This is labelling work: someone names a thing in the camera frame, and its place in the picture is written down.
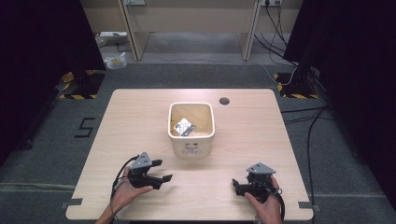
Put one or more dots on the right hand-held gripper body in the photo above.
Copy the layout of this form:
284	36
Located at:
261	169

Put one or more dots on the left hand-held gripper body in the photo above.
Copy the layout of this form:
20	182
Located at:
141	161

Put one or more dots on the white square bin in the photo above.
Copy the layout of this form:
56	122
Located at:
191	149

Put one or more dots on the silver foil packet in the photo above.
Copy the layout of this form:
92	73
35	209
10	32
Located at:
183	126

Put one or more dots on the person's right hand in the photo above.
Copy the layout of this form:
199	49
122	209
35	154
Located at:
267	210

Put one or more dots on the person's left hand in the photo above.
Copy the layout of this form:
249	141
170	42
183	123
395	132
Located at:
124	196

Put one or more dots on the yellow wrapper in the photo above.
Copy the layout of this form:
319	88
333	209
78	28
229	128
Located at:
172	128

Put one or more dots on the grey tape strip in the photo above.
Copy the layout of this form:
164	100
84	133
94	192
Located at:
73	202
306	205

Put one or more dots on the black stand base striped tape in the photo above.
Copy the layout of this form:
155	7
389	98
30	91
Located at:
294	85
84	85

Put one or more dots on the clear plastic bag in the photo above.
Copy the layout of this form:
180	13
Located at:
115	61

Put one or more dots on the white power strip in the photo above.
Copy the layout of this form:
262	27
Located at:
112	34

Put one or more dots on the black curtain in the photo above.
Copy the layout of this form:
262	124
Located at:
358	62
37	62

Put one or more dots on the beige wooden desk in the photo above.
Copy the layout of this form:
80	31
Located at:
186	15

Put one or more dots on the white wall socket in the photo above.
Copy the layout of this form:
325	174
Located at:
134	2
271	2

